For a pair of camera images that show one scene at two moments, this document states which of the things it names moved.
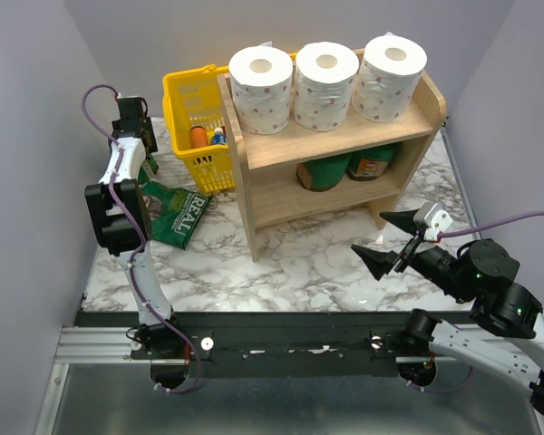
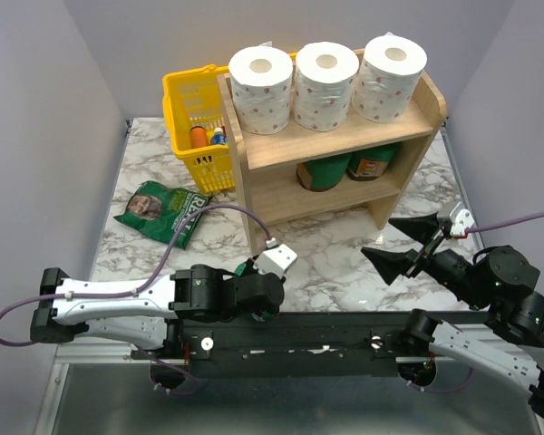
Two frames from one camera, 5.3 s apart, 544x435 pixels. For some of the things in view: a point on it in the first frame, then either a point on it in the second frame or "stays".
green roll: [321, 175] stays
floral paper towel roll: [387, 77] stays
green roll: [147, 169] -> [257, 316]
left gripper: [147, 127] -> [243, 275]
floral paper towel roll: [260, 82] stays
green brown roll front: [370, 164] stays
